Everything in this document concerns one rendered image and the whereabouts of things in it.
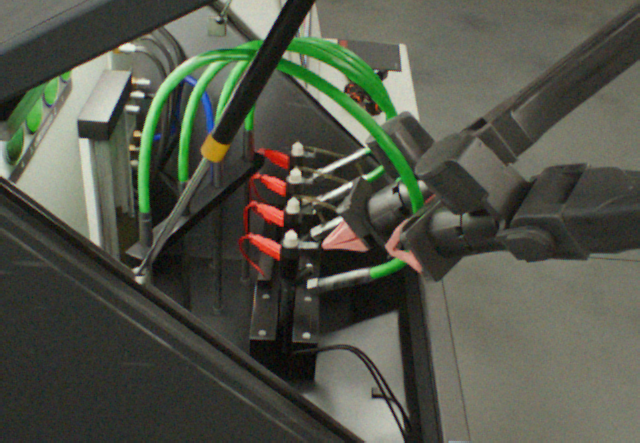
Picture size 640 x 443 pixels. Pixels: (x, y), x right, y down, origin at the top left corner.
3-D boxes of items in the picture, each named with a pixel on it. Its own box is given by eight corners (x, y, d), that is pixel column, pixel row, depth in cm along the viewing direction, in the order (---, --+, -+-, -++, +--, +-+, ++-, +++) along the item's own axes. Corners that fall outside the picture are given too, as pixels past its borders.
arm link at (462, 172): (559, 260, 69) (597, 191, 73) (476, 169, 66) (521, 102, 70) (470, 271, 80) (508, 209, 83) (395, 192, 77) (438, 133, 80)
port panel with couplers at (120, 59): (141, 199, 127) (128, 16, 109) (119, 198, 127) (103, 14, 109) (156, 157, 138) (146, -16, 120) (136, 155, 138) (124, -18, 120)
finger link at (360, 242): (309, 206, 111) (359, 177, 106) (341, 242, 113) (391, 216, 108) (294, 234, 106) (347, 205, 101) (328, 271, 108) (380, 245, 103)
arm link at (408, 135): (504, 165, 94) (489, 151, 103) (449, 89, 92) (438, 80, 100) (422, 223, 96) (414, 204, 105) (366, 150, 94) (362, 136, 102)
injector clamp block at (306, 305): (311, 412, 122) (318, 341, 113) (246, 408, 122) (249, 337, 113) (315, 271, 150) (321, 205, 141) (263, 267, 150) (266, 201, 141)
